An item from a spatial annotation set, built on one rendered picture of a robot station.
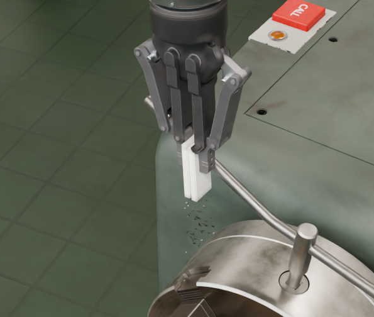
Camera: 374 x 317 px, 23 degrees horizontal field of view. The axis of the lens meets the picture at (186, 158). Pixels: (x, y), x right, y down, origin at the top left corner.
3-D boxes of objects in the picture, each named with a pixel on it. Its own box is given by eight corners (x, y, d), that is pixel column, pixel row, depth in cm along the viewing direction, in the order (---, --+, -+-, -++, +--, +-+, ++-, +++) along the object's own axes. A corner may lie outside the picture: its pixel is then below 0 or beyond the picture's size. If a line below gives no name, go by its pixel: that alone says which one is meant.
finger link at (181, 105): (175, 54, 89) (163, 50, 90) (178, 148, 96) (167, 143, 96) (198, 38, 92) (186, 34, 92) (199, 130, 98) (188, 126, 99)
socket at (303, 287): (310, 298, 102) (315, 282, 100) (293, 315, 100) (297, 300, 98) (286, 282, 104) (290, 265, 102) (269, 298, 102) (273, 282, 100)
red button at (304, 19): (290, 7, 141) (291, -5, 140) (325, 19, 139) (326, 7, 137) (271, 24, 137) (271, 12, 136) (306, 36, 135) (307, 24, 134)
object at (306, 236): (303, 299, 102) (322, 229, 94) (291, 310, 101) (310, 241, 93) (288, 287, 103) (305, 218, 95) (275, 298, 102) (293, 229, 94)
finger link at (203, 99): (205, 40, 91) (217, 43, 91) (211, 134, 98) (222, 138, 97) (183, 56, 89) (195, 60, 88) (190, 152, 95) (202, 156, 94)
